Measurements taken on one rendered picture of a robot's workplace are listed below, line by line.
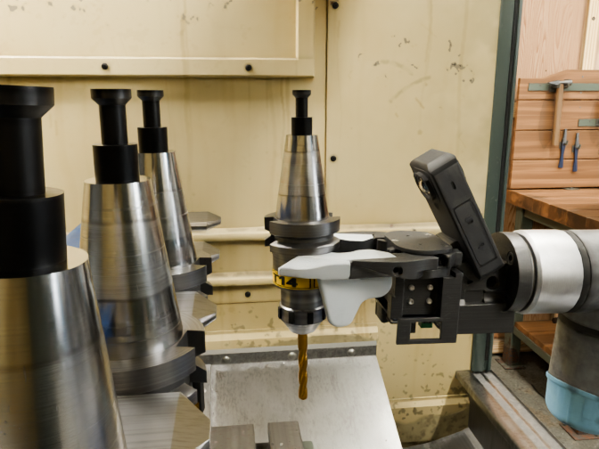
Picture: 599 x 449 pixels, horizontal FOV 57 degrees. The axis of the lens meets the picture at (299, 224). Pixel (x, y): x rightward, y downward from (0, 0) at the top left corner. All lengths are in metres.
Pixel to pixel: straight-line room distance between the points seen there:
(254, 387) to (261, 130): 0.44
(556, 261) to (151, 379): 0.37
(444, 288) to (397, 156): 0.53
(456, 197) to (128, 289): 0.30
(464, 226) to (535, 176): 2.37
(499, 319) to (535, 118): 2.31
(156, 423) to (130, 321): 0.04
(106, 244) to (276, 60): 0.72
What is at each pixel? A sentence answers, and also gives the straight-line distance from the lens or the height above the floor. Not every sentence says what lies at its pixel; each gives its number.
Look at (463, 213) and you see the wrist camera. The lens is 0.47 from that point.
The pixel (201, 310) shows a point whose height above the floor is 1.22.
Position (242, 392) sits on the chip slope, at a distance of 1.00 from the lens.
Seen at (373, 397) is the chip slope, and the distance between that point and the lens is 1.01.
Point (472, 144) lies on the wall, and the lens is 1.02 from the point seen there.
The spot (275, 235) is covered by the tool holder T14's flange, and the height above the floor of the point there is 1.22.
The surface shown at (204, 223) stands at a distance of 0.49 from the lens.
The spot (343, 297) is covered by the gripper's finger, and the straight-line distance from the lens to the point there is 0.45.
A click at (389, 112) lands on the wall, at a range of 0.96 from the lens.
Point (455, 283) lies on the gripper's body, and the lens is 0.47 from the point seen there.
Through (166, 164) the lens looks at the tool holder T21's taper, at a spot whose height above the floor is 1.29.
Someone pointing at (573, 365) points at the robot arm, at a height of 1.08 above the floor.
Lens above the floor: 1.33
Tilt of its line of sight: 13 degrees down
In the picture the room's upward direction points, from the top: straight up
